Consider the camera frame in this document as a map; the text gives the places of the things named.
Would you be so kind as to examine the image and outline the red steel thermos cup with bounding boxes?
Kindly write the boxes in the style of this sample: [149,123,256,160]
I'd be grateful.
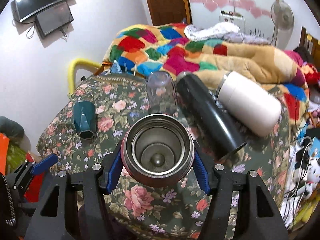
[121,114,195,187]

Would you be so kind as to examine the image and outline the dark green faceted cup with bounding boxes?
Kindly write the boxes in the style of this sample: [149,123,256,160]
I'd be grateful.
[73,101,97,140]

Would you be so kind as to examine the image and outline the clear glass cup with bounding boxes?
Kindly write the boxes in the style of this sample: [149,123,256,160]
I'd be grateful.
[146,71,177,115]

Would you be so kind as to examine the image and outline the floral tablecloth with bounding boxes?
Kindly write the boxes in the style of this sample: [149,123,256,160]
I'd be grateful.
[27,74,291,239]

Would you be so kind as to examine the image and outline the black thermos bottle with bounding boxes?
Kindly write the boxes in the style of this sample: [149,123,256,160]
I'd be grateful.
[176,72,246,159]

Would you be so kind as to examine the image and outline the white thermos bottle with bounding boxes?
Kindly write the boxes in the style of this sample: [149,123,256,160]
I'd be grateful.
[216,71,281,137]

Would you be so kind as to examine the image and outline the hello kitty plush toy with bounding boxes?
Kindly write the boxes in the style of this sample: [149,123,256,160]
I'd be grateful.
[302,157,319,198]

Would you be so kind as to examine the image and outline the colourful patchwork blanket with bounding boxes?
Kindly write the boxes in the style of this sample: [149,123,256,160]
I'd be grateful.
[102,23,311,111]

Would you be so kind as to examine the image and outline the grey white crumpled sheet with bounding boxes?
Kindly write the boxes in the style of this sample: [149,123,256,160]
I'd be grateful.
[184,22,271,45]

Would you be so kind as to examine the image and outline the red plush toy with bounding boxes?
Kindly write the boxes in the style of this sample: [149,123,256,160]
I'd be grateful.
[302,63,319,86]

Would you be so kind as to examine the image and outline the wooden bed headboard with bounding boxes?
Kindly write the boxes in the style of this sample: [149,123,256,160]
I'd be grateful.
[299,27,320,68]

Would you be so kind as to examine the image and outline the brown wooden door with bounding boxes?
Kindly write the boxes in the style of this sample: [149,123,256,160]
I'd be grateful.
[146,0,192,25]

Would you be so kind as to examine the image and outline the standing electric fan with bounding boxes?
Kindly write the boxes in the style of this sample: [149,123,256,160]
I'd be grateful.
[271,0,295,49]

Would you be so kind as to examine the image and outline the white sliding wardrobe doors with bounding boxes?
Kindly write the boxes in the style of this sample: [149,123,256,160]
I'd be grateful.
[189,0,276,33]

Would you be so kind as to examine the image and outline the yellow padded rail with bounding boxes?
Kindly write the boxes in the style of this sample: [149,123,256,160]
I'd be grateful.
[67,58,101,98]

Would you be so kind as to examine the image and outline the small wall monitor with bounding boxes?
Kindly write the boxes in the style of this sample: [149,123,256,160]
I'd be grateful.
[35,2,74,39]

